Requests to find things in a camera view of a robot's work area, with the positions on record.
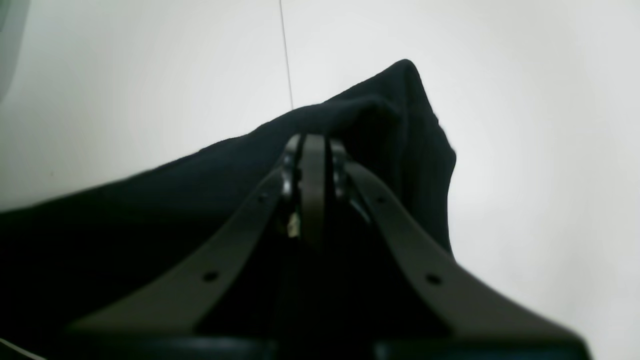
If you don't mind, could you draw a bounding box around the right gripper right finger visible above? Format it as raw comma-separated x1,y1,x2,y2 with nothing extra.
329,139,591,360

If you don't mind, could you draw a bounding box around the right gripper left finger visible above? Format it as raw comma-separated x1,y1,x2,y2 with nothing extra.
65,134,326,360

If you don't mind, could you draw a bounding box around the black T-shirt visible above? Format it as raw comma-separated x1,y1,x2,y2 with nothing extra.
0,59,457,356

